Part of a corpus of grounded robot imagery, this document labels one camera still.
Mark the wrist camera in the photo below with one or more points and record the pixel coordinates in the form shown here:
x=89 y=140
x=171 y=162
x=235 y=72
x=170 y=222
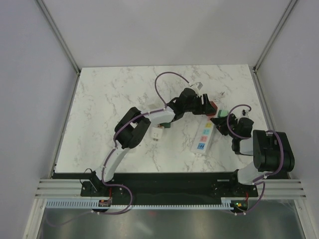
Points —
x=245 y=113
x=197 y=85

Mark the white power strip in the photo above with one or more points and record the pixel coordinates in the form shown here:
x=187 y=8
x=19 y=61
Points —
x=203 y=137

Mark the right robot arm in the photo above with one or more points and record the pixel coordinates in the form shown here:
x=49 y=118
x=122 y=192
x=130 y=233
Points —
x=271 y=150

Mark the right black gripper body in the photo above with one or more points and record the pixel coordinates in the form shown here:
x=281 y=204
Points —
x=236 y=132

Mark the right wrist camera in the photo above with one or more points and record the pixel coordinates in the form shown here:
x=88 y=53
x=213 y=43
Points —
x=245 y=113

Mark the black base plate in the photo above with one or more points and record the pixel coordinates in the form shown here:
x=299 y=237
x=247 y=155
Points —
x=169 y=188

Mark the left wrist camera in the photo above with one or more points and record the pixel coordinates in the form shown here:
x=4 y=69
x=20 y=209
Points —
x=197 y=85

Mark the white cable duct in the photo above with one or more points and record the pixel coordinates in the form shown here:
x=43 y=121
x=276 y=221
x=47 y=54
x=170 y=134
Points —
x=98 y=204

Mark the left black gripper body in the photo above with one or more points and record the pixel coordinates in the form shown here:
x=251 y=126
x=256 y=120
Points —
x=196 y=108

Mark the white cube plug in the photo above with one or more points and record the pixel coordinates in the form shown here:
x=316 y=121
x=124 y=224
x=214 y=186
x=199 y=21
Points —
x=157 y=132

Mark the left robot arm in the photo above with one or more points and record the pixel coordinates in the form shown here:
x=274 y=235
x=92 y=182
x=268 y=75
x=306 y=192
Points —
x=132 y=128

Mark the red cube plug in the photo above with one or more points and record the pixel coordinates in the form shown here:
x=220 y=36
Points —
x=212 y=110

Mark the light green plug adapter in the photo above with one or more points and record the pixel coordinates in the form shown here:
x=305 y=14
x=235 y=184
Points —
x=222 y=113

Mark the aluminium frame rail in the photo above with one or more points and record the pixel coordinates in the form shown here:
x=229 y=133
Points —
x=275 y=189

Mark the green cube plug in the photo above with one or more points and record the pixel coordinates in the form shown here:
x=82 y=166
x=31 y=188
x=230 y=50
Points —
x=166 y=124

